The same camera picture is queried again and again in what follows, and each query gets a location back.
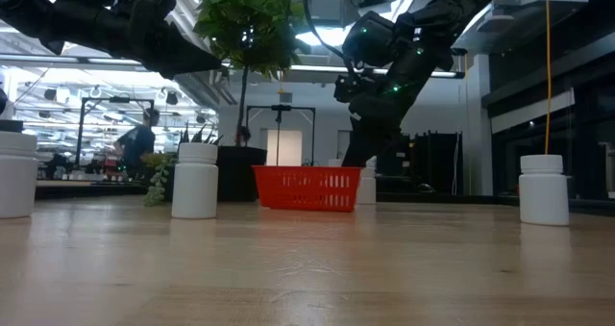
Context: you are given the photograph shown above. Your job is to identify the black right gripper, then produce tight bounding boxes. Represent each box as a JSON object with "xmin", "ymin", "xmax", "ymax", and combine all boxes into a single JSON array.
[{"xmin": 341, "ymin": 41, "xmax": 455, "ymax": 167}]

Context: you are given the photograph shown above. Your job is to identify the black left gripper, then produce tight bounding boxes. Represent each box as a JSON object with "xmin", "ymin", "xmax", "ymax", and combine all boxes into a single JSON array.
[{"xmin": 112, "ymin": 0, "xmax": 222, "ymax": 80}]

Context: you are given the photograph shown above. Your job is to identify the red plastic basket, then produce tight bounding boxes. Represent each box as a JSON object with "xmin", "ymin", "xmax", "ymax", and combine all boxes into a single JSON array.
[{"xmin": 252, "ymin": 164, "xmax": 363, "ymax": 213}]

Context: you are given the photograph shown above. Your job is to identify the large green potted plant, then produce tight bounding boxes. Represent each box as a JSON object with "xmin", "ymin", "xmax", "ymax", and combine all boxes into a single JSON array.
[{"xmin": 193, "ymin": 0, "xmax": 312, "ymax": 203}]

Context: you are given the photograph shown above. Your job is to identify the black cabinets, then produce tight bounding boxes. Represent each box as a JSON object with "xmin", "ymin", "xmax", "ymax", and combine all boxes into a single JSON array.
[{"xmin": 376, "ymin": 131, "xmax": 465, "ymax": 196}]

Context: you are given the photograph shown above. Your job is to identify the person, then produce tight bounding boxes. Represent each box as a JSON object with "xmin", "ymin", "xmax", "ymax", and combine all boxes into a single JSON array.
[{"xmin": 113, "ymin": 108, "xmax": 161, "ymax": 181}]

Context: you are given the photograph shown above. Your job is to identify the small succulent plant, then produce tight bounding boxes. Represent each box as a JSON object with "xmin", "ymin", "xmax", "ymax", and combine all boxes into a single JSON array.
[{"xmin": 141, "ymin": 122, "xmax": 225, "ymax": 208}]

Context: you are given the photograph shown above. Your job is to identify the grey ceiling box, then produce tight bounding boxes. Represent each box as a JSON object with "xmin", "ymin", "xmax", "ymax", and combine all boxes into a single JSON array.
[{"xmin": 309, "ymin": 0, "xmax": 359, "ymax": 27}]

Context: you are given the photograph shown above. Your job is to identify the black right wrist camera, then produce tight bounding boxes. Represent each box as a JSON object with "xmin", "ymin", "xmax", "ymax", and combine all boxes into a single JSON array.
[{"xmin": 334, "ymin": 73, "xmax": 367, "ymax": 105}]

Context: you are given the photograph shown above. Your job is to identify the black station frame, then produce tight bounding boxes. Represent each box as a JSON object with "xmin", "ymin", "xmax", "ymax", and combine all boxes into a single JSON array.
[{"xmin": 75, "ymin": 96, "xmax": 156, "ymax": 169}]

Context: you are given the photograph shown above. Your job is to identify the black frame with camera stand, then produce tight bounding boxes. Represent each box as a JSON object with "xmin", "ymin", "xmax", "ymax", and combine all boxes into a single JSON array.
[{"xmin": 246, "ymin": 104, "xmax": 317, "ymax": 167}]

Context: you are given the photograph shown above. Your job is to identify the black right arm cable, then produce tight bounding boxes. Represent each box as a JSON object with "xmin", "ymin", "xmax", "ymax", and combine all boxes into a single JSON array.
[{"xmin": 302, "ymin": 0, "xmax": 359, "ymax": 77}]

